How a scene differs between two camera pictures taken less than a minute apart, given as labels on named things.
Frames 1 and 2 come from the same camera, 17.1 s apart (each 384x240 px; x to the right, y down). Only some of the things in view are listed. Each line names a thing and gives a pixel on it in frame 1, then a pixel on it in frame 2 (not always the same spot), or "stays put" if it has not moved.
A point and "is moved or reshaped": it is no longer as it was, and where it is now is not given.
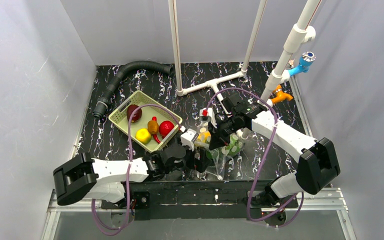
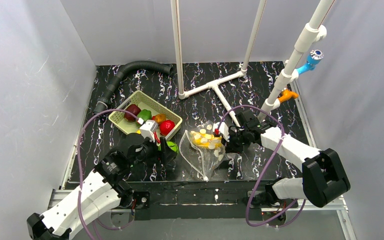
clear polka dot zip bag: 219,156 is moved or reshaped
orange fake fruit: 153,127 is moved or reshaped
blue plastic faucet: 305,61 -> 314,58
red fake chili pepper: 154,118 stays put
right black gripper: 219,133 -> 231,142
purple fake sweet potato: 136,115 stays put
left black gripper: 196,158 -> 160,148
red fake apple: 165,127 stays put
